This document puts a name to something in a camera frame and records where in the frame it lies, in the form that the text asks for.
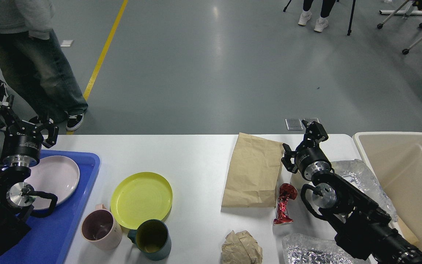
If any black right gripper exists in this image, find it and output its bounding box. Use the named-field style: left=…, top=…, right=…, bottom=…
left=281, top=119, right=333, bottom=182

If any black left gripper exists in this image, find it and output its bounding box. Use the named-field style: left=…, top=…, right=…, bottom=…
left=0, top=95, right=59, bottom=166

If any pink mug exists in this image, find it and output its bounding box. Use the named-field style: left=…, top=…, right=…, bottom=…
left=81, top=204, right=123, bottom=250

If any dark teal mug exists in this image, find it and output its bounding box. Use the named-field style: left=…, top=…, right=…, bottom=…
left=127, top=219, right=171, bottom=261

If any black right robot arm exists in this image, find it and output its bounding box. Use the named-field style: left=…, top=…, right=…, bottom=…
left=281, top=120, right=422, bottom=264

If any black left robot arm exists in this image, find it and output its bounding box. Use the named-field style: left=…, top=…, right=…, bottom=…
left=0, top=95, right=59, bottom=255

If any floor outlet plate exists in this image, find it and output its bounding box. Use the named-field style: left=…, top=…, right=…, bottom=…
left=285, top=118, right=319, bottom=131

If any red foil wrapper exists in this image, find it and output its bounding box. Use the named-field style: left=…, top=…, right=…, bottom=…
left=273, top=183, right=298, bottom=225

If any pink plate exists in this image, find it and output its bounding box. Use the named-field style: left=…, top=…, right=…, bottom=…
left=25, top=155, right=80, bottom=205

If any clear plastic bag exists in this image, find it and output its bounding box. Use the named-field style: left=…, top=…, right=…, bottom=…
left=332, top=159, right=397, bottom=222

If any flat brown paper bag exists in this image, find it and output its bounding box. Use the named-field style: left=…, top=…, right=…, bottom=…
left=221, top=133, right=284, bottom=208

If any person in baggy jeans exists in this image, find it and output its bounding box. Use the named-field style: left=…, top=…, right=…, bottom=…
left=0, top=0, right=88, bottom=131

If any beige plastic bin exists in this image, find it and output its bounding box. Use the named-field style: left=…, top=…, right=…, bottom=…
left=353, top=132, right=422, bottom=250

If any blue plastic tray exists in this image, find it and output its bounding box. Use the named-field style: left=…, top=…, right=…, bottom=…
left=0, top=150, right=100, bottom=264

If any black tripod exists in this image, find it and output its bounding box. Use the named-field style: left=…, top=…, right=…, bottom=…
left=283, top=0, right=356, bottom=36

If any crumpled brown paper ball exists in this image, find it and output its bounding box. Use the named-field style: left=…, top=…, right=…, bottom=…
left=221, top=230, right=263, bottom=264

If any person in black leggings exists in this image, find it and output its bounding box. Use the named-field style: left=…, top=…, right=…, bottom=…
left=298, top=0, right=338, bottom=33

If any yellow plate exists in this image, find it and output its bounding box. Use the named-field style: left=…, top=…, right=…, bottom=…
left=110, top=172, right=173, bottom=230

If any rolling chair base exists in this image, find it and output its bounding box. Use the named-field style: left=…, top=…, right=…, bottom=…
left=377, top=0, right=422, bottom=55

